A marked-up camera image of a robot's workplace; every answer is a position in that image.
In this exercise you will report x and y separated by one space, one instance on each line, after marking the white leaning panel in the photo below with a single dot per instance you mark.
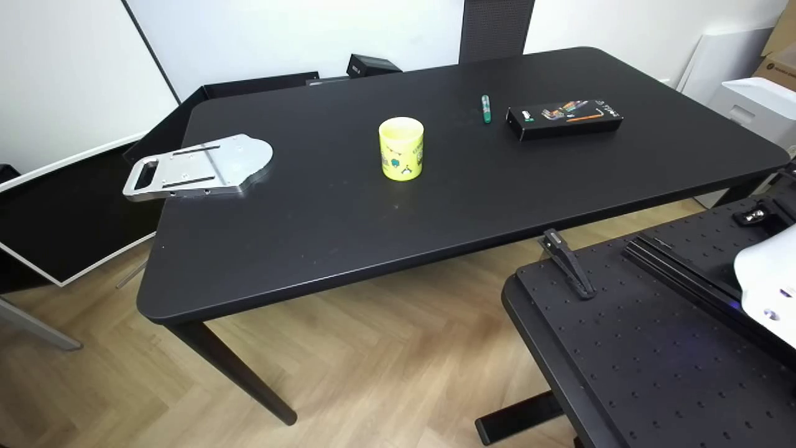
722 58

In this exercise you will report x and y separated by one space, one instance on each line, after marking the white storage box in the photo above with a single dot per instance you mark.
761 108

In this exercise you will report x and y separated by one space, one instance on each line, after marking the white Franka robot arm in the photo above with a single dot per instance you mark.
768 282

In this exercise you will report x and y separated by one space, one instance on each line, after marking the yellow-green printed cup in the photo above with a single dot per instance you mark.
402 150

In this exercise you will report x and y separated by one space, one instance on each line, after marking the black table leg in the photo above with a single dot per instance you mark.
738 193
238 373

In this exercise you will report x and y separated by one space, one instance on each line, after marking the black box with colourful print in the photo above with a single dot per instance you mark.
563 117

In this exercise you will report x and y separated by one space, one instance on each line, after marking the grey metal leg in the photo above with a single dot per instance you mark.
38 325

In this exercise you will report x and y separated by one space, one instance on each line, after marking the large white whiteboard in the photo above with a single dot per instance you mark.
289 33

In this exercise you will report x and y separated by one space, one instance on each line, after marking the black metal rail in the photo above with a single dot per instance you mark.
688 275

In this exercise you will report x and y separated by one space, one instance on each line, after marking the white leaning board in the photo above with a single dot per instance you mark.
67 76

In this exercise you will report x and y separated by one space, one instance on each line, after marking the green marker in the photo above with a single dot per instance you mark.
487 108

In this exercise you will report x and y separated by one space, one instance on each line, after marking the black wall pillar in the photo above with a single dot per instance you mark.
497 28

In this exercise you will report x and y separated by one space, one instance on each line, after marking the small black box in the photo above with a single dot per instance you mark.
374 64

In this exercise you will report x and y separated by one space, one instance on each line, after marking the black panel with white frame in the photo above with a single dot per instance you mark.
67 225

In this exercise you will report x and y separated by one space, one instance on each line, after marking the black perforated mounting table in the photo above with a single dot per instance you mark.
649 363

